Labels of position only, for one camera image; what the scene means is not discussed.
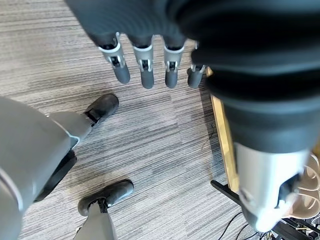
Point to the silver right robot leg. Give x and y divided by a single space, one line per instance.
96 226

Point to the silver robot leg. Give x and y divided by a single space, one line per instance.
96 226
30 150

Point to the beige slipper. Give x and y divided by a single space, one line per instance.
308 195

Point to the wooden shoe rack board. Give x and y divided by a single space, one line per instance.
223 140

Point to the black metal rack frame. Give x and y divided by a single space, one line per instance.
226 191

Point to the dark left robot foot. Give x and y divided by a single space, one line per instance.
103 105

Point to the silver left robot leg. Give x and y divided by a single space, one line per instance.
30 150

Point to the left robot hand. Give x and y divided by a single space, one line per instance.
225 37

